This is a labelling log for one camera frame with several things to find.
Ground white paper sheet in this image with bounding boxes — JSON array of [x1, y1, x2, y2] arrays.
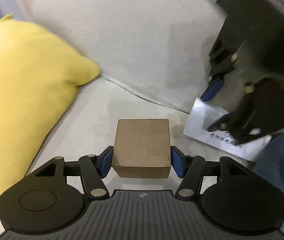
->
[[183, 98, 271, 162]]

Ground brown cardboard cube box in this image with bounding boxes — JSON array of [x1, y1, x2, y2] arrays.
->
[[112, 119, 171, 179]]

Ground beige sofa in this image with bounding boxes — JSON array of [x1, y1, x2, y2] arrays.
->
[[0, 0, 284, 238]]

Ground yellow cushion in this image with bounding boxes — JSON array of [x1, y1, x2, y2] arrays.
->
[[0, 15, 100, 195]]

